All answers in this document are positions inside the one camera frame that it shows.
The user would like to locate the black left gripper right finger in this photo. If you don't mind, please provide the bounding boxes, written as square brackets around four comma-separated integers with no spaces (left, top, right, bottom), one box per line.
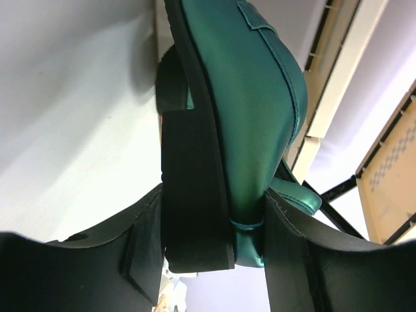
[263,189,415,311]

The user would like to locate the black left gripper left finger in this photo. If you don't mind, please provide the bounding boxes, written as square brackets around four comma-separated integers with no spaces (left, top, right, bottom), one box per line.
[1,186,163,311]

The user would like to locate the green loafer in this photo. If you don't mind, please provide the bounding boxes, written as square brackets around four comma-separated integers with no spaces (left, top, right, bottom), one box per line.
[162,1,321,273]
[155,45,194,115]

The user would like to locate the black beige shoe shelf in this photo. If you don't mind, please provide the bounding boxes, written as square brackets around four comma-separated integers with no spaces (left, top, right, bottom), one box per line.
[152,0,416,244]

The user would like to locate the beige lace sneaker left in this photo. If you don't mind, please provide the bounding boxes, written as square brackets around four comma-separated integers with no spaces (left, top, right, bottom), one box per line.
[152,275,187,312]

